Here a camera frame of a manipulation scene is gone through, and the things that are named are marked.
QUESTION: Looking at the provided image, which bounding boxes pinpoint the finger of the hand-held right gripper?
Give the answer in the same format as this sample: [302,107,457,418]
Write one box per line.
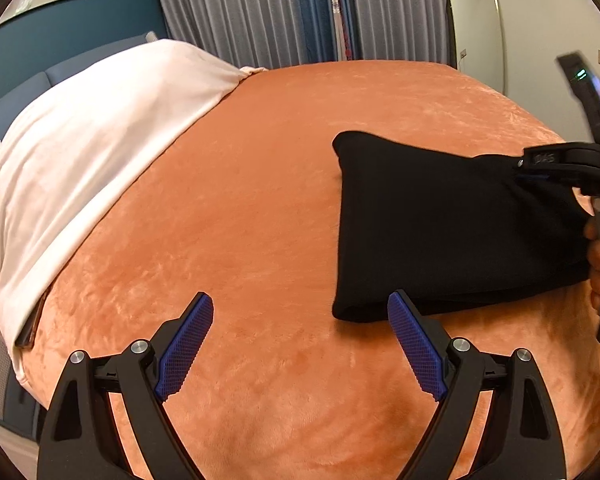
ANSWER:
[517,171,600,197]
[522,142,600,172]

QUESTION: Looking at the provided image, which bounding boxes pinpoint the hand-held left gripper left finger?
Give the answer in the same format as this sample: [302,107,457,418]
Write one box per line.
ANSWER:
[36,291,215,480]

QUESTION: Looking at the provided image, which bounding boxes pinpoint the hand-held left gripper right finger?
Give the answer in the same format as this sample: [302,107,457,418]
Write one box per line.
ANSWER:
[387,289,567,480]

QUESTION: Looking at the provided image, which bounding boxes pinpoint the black pants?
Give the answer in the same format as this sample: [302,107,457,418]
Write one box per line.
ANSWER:
[331,131,593,322]

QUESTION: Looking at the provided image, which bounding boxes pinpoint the person's right hand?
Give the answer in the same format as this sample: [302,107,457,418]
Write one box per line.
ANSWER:
[583,220,600,313]

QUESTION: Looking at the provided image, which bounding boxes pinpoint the standing mirror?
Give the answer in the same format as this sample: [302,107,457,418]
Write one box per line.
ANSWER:
[445,0,508,93]

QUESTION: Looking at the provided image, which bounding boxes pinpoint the orange fleece blanket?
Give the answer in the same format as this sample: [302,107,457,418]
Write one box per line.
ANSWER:
[15,60,600,480]

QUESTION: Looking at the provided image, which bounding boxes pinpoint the grey sheer curtain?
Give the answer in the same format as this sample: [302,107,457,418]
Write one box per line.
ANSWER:
[345,0,456,66]
[150,0,326,68]

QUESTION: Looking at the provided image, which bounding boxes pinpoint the white duvet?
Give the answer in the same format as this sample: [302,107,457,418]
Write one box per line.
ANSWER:
[0,37,271,396]

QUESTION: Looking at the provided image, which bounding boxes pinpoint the blue curtain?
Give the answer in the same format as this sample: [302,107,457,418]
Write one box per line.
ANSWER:
[300,0,353,63]

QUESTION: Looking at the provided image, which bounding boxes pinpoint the blue padded headboard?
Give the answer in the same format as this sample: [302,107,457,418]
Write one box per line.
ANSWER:
[0,30,158,161]

